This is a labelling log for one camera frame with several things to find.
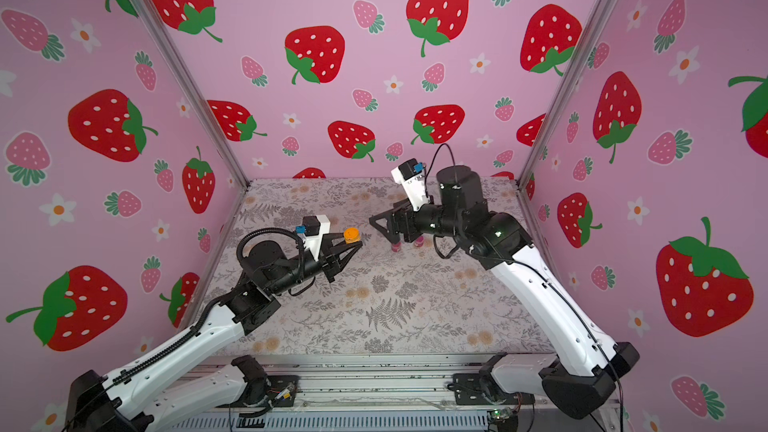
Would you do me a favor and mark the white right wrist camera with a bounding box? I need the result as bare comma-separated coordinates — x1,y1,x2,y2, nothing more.
391,158,430,212

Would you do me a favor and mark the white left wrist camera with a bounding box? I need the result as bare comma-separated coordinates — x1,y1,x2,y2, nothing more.
295,215,330,261

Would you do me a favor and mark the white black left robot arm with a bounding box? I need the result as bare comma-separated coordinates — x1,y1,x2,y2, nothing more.
64,216,363,431

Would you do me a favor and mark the orange paint jar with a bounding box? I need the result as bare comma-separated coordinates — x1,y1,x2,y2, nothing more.
343,227,361,244

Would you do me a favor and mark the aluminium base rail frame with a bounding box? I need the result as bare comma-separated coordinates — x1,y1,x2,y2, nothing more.
137,352,631,432

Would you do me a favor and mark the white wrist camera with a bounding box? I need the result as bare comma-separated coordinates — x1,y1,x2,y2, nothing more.
391,158,430,212
295,215,330,261

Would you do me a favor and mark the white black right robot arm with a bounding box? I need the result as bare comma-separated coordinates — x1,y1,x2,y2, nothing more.
369,159,639,419

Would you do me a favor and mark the floral patterned table mat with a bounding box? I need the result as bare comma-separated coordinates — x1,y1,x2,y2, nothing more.
199,178,552,355

